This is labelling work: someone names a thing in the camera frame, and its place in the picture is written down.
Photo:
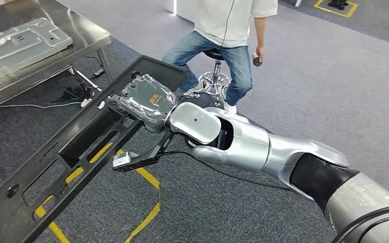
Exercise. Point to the grey stamped metal plate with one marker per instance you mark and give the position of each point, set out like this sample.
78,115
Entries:
20,47

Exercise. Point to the small black round device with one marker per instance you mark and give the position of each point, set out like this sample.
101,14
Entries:
257,62

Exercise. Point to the stainless steel workbench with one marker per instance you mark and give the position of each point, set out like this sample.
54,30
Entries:
80,30

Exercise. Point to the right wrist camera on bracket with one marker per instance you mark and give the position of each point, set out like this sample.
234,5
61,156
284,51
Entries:
130,162

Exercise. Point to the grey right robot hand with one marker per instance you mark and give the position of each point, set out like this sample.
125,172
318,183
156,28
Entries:
147,100

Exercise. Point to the person's left hand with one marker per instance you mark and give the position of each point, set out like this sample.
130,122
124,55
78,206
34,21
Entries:
260,53

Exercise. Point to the person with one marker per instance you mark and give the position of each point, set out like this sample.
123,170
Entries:
338,4
221,26

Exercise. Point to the white power strip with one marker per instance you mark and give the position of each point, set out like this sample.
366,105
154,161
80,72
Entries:
86,102

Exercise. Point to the person's left forearm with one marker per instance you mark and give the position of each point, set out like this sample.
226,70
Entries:
260,32

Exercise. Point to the white pedestal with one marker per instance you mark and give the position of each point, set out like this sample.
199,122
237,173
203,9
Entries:
184,10

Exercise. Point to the long black plastic part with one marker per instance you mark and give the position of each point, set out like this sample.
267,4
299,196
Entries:
20,201

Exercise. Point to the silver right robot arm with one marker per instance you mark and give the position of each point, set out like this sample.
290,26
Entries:
248,147

